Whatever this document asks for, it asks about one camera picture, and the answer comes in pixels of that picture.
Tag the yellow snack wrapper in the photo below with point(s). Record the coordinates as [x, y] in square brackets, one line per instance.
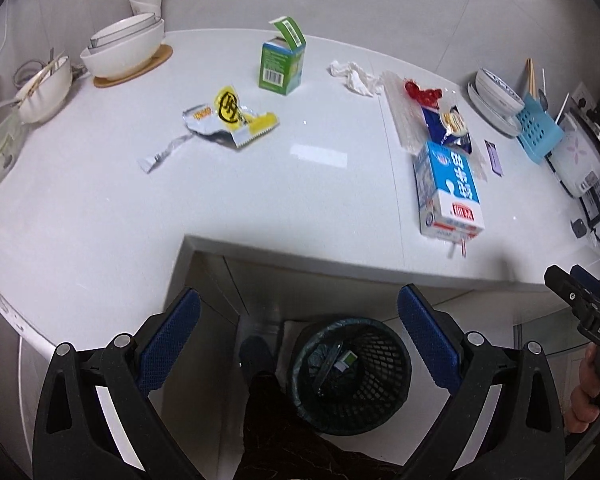
[230, 112]

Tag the red plastic piece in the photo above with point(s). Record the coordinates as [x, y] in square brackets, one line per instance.
[422, 94]

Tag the white bowl with chopsticks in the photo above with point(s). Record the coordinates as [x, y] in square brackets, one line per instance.
[45, 92]

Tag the white tissue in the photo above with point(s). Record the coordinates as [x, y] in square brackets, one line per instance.
[355, 77]

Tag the person's right hand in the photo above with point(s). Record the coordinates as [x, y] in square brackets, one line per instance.
[582, 395]

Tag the white drinking straw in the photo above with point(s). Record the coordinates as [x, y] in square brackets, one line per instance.
[457, 247]

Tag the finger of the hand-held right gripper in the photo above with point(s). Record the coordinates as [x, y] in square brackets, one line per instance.
[592, 282]
[572, 296]

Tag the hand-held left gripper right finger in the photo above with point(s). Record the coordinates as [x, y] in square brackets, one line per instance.
[427, 340]

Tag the black mesh trash bin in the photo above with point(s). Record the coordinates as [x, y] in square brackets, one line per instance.
[375, 360]

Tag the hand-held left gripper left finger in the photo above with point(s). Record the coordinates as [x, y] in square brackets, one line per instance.
[172, 332]

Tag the wooden chopsticks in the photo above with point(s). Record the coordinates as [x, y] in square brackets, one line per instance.
[531, 77]

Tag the blue snack bag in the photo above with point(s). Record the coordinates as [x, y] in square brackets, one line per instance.
[450, 125]

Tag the white rice cooker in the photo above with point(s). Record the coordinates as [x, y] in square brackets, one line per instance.
[577, 155]

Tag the patterned bowl on plate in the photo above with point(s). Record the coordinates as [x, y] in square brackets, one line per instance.
[495, 97]

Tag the blue plastic basket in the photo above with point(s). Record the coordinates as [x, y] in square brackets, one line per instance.
[537, 130]

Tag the purple packet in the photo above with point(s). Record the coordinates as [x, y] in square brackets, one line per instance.
[493, 156]

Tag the person's dark shoe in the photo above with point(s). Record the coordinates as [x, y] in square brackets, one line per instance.
[256, 357]

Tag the silver wrapper strip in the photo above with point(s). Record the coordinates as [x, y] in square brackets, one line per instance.
[162, 152]

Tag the blue white milk carton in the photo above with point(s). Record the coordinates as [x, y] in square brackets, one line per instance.
[450, 190]

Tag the stack of white bowls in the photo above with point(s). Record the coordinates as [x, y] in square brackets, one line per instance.
[122, 50]

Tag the clear plastic wrapper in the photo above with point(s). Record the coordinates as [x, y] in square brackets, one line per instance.
[402, 115]

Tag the round wooden coaster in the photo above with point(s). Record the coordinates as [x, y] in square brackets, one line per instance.
[157, 60]

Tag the green carton box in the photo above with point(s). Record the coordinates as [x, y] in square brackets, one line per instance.
[277, 67]

